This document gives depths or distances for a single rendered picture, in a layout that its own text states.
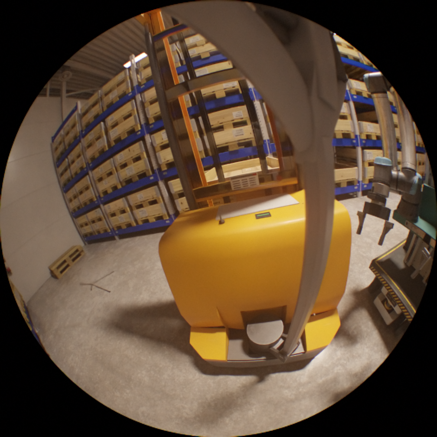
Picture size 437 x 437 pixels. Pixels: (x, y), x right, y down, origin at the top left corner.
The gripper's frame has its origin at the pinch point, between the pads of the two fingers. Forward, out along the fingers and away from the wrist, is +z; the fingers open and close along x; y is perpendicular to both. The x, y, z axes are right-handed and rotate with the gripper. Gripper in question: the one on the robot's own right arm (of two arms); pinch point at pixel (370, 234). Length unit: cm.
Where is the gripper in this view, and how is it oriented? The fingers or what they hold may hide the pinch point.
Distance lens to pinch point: 76.9
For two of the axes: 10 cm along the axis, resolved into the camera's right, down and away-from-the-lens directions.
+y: 9.8, 1.3, 1.2
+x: -0.8, -2.7, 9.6
